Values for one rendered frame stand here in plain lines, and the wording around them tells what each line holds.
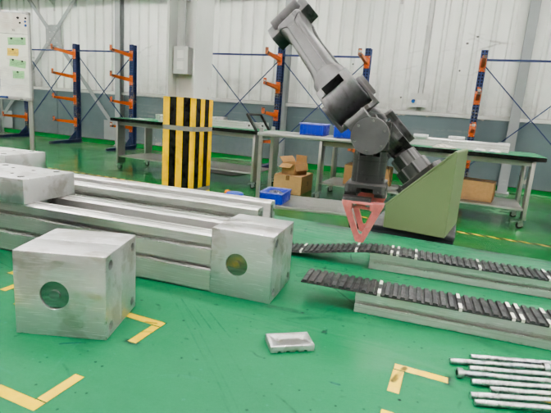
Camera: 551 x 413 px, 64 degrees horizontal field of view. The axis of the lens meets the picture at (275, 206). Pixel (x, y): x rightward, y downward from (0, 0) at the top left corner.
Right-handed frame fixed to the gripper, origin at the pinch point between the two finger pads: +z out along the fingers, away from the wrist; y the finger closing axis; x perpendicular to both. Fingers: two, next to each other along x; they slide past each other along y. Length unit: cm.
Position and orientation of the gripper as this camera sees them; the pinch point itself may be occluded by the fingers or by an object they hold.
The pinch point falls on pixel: (362, 232)
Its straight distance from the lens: 80.2
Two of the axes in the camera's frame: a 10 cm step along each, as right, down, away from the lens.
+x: 9.6, 1.3, -2.6
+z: -0.7, 9.8, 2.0
